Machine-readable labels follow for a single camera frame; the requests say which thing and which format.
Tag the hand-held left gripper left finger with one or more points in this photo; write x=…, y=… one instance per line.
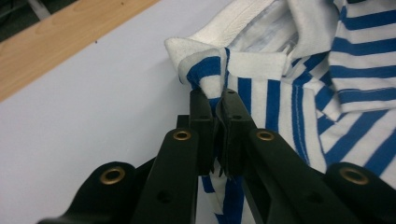
x=202, y=140

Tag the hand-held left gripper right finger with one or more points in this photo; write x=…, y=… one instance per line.
x=236, y=146

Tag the blue white striped shirt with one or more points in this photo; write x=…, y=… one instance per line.
x=311, y=93

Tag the white table mat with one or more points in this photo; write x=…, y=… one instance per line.
x=93, y=118

